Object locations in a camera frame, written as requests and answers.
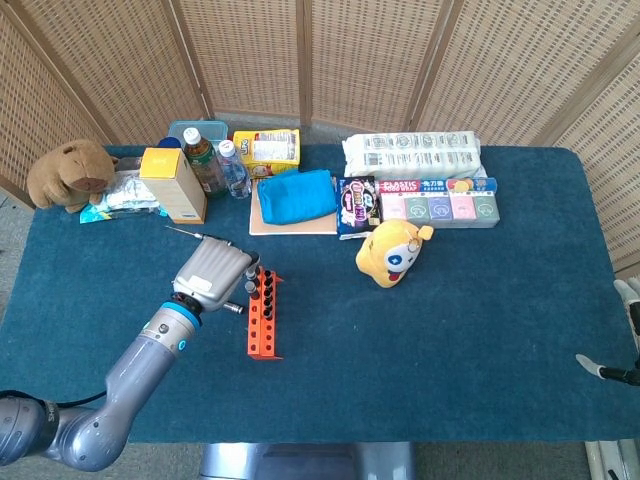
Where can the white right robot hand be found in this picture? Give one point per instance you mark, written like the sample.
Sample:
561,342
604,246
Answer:
620,374

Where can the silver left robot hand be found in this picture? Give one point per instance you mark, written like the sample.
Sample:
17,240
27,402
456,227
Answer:
212,272

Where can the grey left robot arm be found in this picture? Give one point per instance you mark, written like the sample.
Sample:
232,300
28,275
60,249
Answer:
140,360

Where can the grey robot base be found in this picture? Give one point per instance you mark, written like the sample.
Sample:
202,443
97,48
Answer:
300,462

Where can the dark grey precision screwdriver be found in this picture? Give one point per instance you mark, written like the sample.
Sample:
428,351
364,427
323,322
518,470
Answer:
197,235

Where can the orange tool rack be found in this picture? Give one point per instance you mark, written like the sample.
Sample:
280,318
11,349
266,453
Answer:
255,340

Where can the tall yellow carton box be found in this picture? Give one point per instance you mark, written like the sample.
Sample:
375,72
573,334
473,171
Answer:
175,195

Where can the beige flat board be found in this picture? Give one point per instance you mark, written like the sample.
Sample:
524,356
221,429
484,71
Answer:
295,229

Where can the clear water bottle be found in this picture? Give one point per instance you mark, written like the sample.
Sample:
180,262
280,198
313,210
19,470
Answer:
235,175

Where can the green tea bottle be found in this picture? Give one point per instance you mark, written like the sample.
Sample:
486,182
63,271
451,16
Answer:
205,165

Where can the blue folded cloth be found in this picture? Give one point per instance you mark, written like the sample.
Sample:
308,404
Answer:
295,197

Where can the silver foil wipes pack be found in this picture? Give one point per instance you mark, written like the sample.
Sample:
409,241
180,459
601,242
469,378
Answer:
125,195

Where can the yellow snack bag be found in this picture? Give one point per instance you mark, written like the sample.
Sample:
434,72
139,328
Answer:
270,150

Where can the blue round lid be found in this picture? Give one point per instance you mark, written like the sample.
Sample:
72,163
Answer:
169,142

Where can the blue plastic container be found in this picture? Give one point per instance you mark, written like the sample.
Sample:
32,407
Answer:
215,131

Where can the dark blue printed packet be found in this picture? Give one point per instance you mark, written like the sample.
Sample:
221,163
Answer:
357,205

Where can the yellow plush toy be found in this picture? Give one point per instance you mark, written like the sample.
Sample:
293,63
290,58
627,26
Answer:
385,250

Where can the brown capybara plush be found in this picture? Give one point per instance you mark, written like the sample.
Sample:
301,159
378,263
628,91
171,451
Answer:
65,175

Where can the blue felt table cover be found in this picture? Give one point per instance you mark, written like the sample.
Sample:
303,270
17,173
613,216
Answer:
400,350

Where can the plastic food wrap box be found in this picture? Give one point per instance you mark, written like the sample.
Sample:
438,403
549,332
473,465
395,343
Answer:
400,186

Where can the white paper roll pack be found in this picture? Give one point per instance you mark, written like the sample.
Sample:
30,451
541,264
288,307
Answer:
410,155

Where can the colourful plastic case set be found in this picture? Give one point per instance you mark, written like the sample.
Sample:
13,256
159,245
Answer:
440,210

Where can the wicker folding screen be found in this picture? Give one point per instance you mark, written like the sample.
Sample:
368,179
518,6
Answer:
350,60

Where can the white metal frame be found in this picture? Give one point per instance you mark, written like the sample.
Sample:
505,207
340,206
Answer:
600,460

